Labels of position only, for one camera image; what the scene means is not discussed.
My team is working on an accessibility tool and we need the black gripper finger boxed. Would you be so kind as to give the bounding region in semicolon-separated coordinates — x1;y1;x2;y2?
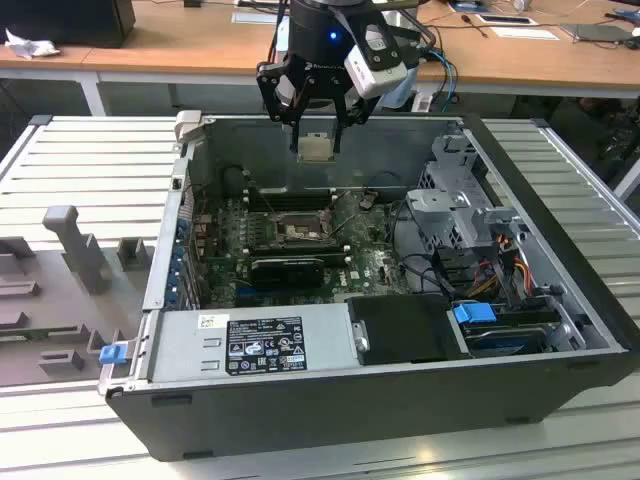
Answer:
333;85;376;154
255;57;311;153

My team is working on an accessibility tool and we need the silver square CPU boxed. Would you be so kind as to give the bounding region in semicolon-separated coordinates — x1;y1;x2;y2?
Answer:
297;131;336;164

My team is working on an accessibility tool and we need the metal socket cover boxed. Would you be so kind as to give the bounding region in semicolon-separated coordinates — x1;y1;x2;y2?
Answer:
319;191;347;237

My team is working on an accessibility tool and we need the black RAM slot bank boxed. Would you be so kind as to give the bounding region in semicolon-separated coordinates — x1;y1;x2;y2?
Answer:
248;188;335;211
248;239;346;264

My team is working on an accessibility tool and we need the CPU socket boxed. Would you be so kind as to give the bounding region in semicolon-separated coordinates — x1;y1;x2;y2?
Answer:
273;212;334;246

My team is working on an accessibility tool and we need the wooden desk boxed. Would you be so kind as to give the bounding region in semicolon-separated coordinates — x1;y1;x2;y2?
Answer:
0;0;640;99

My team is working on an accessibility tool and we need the black round capacitor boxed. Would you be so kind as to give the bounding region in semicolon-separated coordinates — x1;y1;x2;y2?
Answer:
222;167;244;196

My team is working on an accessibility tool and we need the silver metal drive cage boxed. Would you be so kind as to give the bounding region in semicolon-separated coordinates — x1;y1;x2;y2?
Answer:
404;132;531;261

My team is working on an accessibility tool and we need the green motherboard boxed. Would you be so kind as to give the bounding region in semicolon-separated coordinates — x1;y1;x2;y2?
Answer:
192;192;416;309

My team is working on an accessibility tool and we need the white tablet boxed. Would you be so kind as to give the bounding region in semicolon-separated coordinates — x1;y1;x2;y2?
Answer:
474;13;539;27

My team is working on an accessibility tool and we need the black graphics card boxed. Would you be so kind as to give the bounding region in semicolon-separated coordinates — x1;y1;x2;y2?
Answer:
249;257;325;289

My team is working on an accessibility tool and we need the white paper sheet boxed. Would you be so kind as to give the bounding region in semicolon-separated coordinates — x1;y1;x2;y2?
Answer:
489;24;559;41

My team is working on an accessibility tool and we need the black computer box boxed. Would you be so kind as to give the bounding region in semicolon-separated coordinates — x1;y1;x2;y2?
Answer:
0;0;136;49

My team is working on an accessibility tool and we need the black plastic shroud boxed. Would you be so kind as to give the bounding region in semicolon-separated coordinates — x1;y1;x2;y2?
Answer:
344;294;471;366

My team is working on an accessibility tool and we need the blue disk carrier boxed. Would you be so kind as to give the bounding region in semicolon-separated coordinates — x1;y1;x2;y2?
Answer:
452;301;496;326

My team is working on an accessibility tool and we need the crumpled white paper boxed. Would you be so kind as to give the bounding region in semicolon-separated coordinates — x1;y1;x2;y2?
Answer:
4;27;61;60

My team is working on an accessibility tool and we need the dark closed laptop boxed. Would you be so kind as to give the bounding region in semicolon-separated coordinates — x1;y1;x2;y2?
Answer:
559;22;639;44

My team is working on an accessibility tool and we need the grey power supply unit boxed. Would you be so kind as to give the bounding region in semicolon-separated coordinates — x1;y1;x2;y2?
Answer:
149;304;361;384

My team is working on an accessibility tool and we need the hard disk drive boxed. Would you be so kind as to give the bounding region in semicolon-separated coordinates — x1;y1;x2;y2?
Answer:
462;322;546;357

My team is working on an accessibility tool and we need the grey parts rack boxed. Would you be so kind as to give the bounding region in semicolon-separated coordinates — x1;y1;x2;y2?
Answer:
0;204;156;389

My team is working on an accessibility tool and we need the black open PC case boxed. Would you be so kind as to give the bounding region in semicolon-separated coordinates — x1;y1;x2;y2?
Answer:
97;110;640;464

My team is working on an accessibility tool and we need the green RAM stick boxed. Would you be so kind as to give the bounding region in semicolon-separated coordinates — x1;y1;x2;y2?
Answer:
0;327;54;346

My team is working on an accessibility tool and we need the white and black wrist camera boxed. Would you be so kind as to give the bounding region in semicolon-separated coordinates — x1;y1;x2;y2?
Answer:
344;22;409;100

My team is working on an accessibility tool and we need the grey case release handle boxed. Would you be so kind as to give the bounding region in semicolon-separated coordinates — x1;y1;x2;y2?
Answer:
173;110;204;144

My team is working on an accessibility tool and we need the blue cable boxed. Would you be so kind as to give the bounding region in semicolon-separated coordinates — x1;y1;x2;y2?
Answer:
424;47;459;104

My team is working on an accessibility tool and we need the black internal cable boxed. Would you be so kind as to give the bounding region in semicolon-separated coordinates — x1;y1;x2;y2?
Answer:
388;199;451;296

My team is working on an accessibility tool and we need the coloured power wire bundle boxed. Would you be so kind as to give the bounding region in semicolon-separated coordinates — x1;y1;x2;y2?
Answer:
469;244;532;297

